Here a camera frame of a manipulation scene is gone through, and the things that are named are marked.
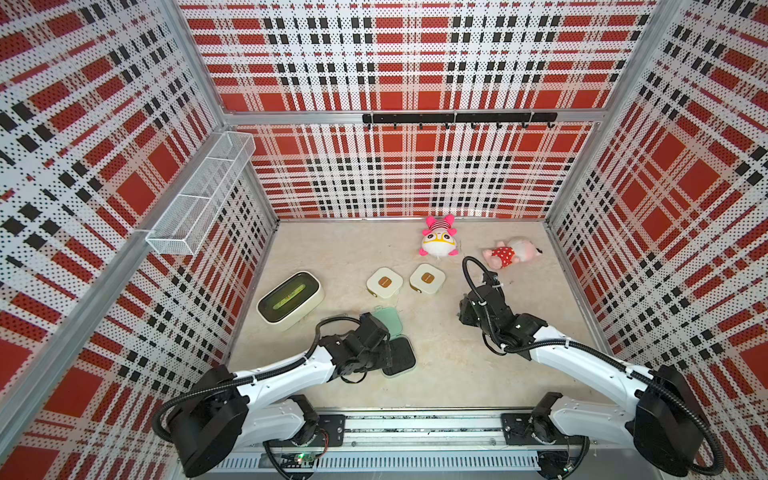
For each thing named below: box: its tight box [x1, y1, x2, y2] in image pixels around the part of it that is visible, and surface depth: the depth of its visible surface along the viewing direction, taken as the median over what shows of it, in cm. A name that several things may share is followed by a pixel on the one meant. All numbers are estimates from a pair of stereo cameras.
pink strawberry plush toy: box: [482, 238, 543, 270], surface depth 106 cm
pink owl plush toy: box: [419, 214, 459, 258], surface depth 109 cm
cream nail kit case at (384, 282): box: [366, 267, 404, 299], surface depth 102 cm
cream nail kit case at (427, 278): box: [409, 263, 446, 295], surface depth 103 cm
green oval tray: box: [256, 271, 325, 330], surface depth 93 cm
